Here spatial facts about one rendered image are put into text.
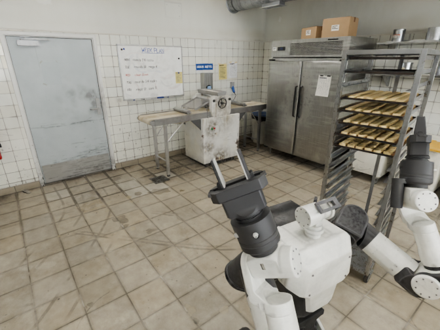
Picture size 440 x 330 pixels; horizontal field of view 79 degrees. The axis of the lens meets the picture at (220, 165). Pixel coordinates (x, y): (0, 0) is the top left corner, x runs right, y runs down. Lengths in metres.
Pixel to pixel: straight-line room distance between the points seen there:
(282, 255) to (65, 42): 4.26
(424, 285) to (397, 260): 0.09
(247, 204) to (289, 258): 0.14
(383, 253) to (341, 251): 0.18
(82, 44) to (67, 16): 0.37
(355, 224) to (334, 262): 0.19
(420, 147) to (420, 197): 0.15
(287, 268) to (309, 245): 0.31
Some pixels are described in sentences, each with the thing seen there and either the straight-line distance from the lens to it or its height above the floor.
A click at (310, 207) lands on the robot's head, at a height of 1.35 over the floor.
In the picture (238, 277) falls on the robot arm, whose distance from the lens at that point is 0.85.
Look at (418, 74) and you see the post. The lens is 2.06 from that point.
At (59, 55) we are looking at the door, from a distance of 4.52.
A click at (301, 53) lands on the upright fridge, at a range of 4.75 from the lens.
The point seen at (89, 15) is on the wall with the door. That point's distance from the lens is 4.62.
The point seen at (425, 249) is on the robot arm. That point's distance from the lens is 1.07.
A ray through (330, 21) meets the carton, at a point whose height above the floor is 2.27.
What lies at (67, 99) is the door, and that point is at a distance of 4.55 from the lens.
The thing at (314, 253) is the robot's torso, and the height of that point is 1.22.
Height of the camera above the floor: 1.76
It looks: 22 degrees down
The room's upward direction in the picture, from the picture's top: straight up
